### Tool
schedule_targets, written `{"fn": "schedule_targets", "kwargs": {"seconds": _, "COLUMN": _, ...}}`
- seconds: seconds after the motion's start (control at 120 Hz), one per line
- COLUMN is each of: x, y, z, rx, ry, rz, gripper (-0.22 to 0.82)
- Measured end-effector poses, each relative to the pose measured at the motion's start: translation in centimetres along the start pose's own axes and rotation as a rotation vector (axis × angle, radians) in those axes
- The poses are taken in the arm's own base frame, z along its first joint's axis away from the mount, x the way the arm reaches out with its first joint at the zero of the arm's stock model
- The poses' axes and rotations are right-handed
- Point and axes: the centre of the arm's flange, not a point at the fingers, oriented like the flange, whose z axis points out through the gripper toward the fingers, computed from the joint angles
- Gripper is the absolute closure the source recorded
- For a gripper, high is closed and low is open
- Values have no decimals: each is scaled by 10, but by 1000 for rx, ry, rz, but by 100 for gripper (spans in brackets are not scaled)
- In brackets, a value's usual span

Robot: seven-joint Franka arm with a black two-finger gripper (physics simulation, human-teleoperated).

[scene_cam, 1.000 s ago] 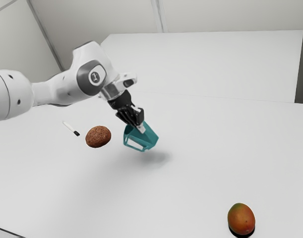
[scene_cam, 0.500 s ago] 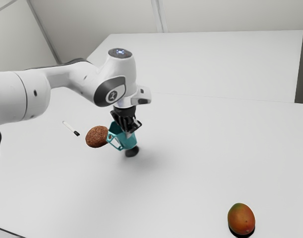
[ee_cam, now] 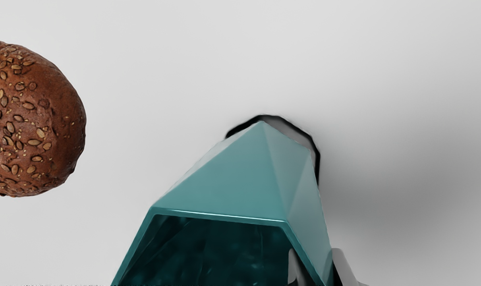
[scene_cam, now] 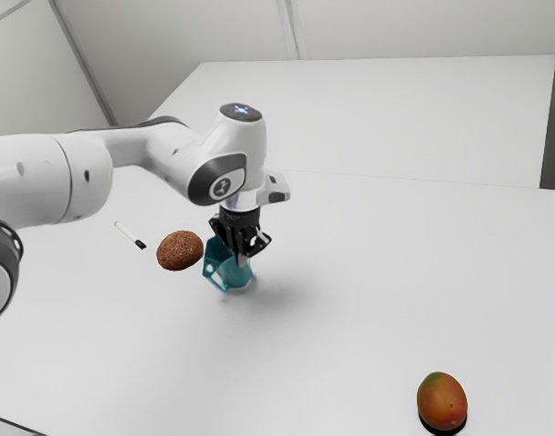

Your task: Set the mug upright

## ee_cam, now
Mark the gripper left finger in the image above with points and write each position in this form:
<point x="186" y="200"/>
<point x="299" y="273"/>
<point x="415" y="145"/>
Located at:
<point x="298" y="274"/>

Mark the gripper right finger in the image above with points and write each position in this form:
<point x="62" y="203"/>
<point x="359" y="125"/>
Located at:
<point x="345" y="272"/>

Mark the teal faceted mug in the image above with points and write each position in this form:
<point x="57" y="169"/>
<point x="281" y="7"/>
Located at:
<point x="240" y="186"/>

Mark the brown seeded bread roll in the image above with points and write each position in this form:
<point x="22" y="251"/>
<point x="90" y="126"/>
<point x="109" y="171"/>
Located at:
<point x="29" y="119"/>

